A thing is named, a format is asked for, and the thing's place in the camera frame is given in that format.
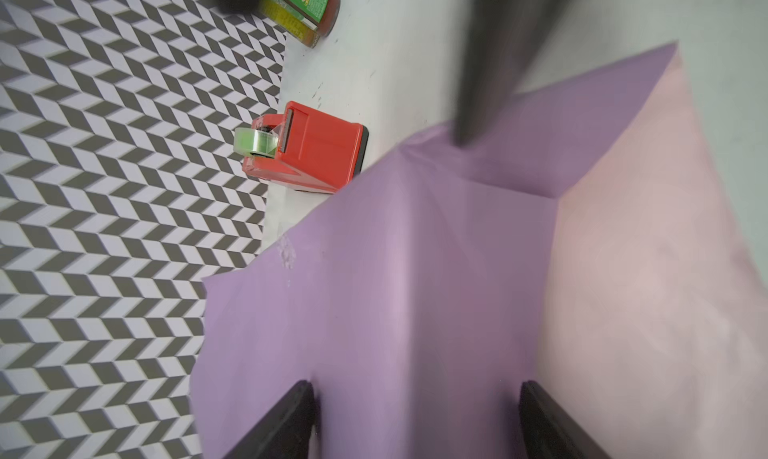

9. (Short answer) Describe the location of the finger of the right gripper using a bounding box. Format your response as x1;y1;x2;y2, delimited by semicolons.
453;0;572;148

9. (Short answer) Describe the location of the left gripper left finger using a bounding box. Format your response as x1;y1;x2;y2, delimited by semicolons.
225;380;317;459

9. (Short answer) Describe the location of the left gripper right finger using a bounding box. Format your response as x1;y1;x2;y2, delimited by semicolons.
518;381;610;459

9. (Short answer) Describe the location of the pink wrapping paper sheet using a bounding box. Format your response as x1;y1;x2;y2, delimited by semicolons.
190;44;767;458

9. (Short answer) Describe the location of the green sauce bottle yellow cap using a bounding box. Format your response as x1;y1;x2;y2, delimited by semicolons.
259;0;341;49

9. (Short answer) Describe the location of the red tape dispenser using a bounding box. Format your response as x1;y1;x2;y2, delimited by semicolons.
233;102;369;194

